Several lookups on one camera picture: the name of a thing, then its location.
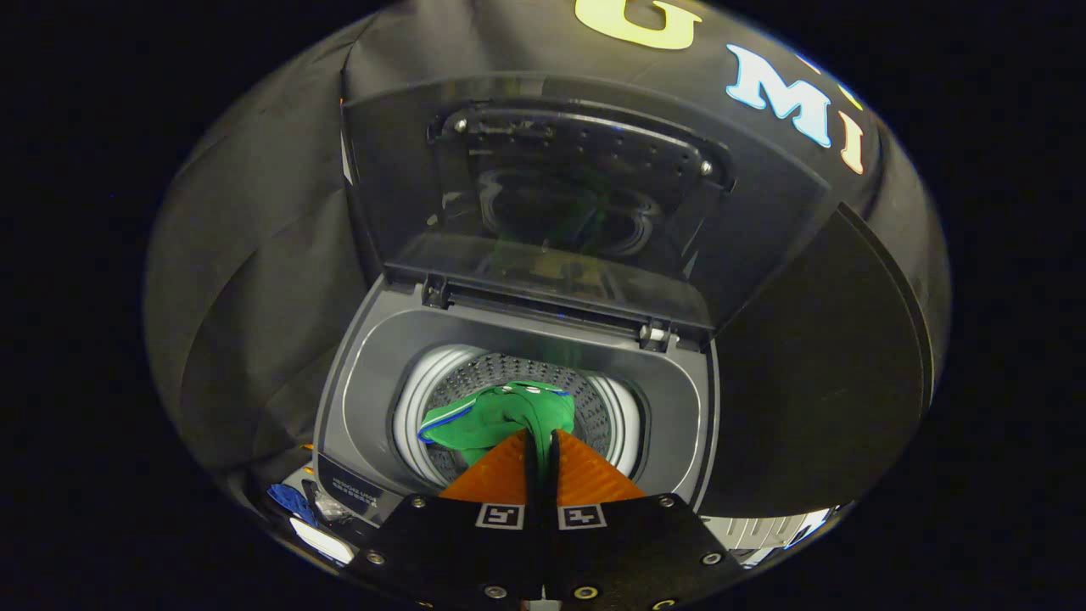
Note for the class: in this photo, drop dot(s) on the beige cabinet with dark frame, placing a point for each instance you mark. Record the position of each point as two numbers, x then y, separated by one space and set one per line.
814 382

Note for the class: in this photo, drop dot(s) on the green polo shirt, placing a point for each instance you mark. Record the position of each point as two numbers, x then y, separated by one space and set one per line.
501 416

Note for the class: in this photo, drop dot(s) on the dark washing machine lid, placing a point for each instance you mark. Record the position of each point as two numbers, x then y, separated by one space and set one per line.
764 212

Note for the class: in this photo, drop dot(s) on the black backdrop cloth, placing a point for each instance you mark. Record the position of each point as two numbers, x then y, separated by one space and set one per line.
254 297

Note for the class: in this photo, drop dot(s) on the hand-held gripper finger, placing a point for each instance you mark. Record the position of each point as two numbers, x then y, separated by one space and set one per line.
533 484
550 484

